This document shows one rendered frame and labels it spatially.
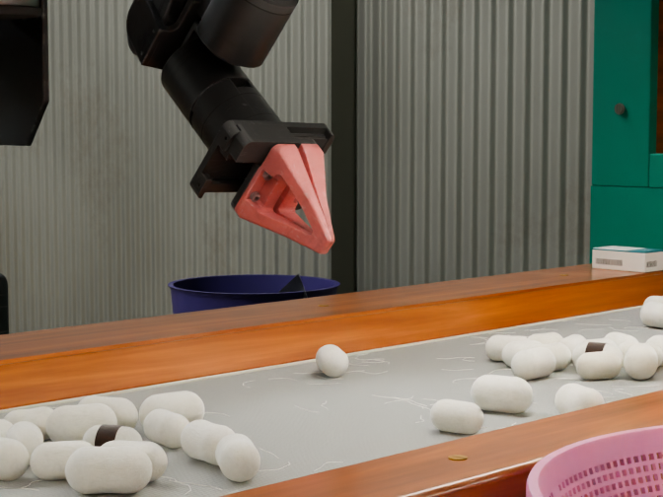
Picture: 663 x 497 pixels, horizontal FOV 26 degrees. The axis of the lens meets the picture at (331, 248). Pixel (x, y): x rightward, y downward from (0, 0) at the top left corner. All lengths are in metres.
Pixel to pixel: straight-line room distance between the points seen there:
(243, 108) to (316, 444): 0.38
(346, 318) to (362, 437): 0.30
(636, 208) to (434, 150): 2.07
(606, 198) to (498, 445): 0.90
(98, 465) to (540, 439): 0.20
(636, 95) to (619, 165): 0.07
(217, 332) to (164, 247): 3.42
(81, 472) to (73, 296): 4.19
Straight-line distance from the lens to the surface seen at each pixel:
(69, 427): 0.75
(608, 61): 1.52
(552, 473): 0.60
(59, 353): 0.91
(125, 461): 0.65
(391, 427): 0.80
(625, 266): 1.40
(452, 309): 1.14
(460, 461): 0.61
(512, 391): 0.83
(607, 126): 1.52
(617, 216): 1.51
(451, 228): 3.51
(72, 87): 4.79
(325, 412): 0.83
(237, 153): 1.02
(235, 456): 0.67
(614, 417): 0.71
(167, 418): 0.74
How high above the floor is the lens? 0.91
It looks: 5 degrees down
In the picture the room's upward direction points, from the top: straight up
